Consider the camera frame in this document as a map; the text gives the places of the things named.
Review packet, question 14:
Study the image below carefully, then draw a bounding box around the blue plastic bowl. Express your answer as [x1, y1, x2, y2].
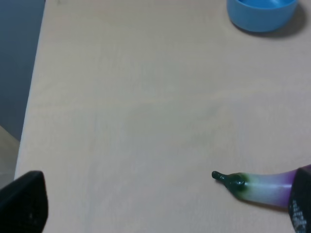
[226, 0, 298, 33]

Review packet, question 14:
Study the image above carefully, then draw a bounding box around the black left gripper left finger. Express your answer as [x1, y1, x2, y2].
[0, 170, 49, 233]

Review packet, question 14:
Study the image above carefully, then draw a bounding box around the purple toy eggplant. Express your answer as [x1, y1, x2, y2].
[211, 169, 297, 208]

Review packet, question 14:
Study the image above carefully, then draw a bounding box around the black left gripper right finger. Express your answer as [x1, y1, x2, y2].
[288, 166, 311, 233]

